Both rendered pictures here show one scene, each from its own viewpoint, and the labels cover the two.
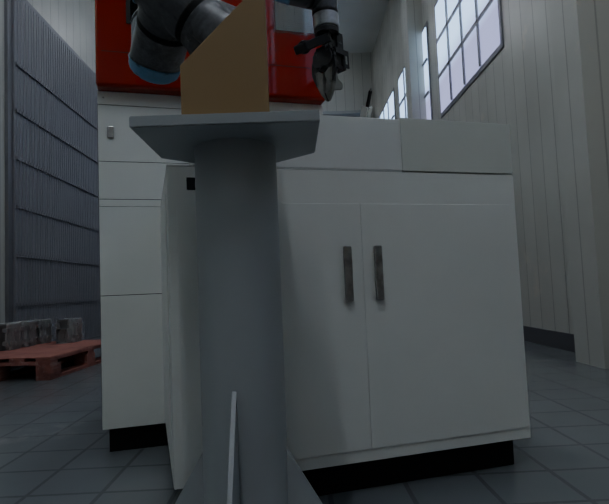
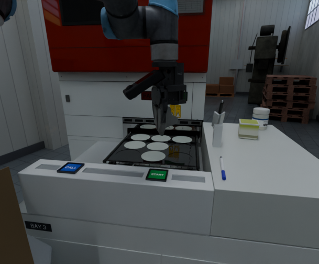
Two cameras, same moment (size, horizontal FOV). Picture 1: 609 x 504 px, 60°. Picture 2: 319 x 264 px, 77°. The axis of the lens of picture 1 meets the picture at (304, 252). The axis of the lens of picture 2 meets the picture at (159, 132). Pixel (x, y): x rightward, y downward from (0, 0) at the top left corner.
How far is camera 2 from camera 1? 123 cm
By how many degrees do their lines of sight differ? 34
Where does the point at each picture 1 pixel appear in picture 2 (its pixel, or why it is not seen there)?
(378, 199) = (180, 253)
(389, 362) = not seen: outside the picture
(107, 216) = (72, 144)
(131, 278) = not seen: hidden behind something
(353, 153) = (158, 217)
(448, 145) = (272, 219)
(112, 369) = not seen: hidden behind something
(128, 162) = (79, 116)
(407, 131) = (221, 202)
